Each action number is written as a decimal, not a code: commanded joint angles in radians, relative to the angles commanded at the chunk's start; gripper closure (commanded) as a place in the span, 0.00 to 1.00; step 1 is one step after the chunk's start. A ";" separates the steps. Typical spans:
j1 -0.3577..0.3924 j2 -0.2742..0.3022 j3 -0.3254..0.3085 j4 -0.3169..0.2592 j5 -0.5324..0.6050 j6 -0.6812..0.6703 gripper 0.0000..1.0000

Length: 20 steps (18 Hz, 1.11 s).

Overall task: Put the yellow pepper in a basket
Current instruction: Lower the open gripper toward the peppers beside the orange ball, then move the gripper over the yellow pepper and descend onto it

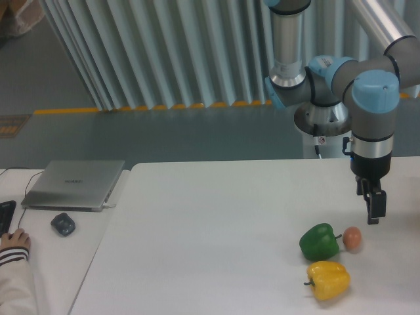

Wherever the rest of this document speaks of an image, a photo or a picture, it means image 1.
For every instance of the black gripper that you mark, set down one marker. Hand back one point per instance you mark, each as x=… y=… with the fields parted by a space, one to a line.
x=367 y=169

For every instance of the yellow bell pepper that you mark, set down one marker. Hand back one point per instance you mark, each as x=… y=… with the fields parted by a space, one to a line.
x=327 y=279

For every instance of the white striped sleeve forearm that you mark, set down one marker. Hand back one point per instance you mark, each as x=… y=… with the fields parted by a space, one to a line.
x=17 y=282

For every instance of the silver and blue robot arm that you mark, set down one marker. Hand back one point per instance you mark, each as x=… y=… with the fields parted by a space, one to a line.
x=369 y=90

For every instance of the green bell pepper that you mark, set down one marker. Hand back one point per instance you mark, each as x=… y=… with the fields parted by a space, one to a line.
x=319 y=243

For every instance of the person's hand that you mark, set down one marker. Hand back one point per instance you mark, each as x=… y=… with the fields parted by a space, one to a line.
x=15 y=246

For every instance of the brown egg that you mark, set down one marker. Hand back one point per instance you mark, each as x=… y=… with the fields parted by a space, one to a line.
x=352 y=238

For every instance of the white folding partition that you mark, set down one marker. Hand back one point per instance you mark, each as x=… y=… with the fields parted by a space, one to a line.
x=169 y=53

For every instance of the silver closed laptop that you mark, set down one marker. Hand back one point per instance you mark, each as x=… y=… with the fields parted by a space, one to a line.
x=74 y=185

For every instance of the black keyboard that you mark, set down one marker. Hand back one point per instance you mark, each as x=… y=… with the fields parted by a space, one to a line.
x=6 y=214

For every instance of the brown cardboard box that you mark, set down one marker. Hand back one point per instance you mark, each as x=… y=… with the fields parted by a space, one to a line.
x=19 y=17

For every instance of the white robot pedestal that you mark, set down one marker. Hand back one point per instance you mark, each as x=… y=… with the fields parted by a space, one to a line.
x=331 y=148

